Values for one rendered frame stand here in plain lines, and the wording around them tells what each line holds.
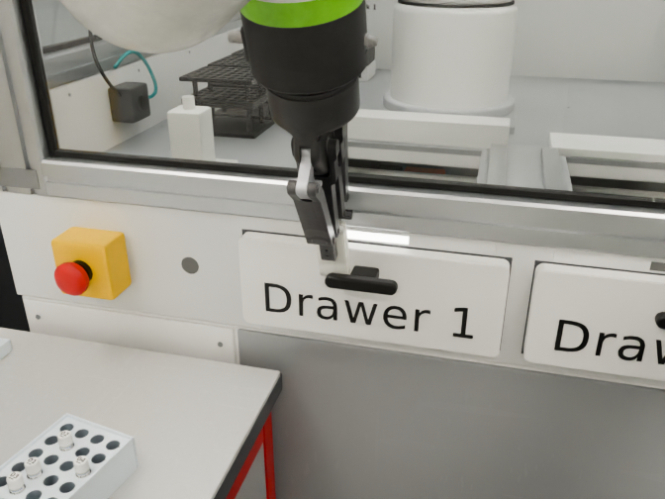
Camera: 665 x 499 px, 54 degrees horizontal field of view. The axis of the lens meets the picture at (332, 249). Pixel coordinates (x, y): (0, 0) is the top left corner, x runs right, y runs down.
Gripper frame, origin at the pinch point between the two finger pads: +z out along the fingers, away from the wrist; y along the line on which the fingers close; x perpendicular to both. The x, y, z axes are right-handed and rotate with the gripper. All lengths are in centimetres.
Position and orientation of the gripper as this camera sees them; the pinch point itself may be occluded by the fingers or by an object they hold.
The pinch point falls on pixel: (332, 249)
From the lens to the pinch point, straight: 65.8
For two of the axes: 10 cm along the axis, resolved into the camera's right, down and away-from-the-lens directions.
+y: -2.3, 7.1, -6.7
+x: 9.7, 1.1, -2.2
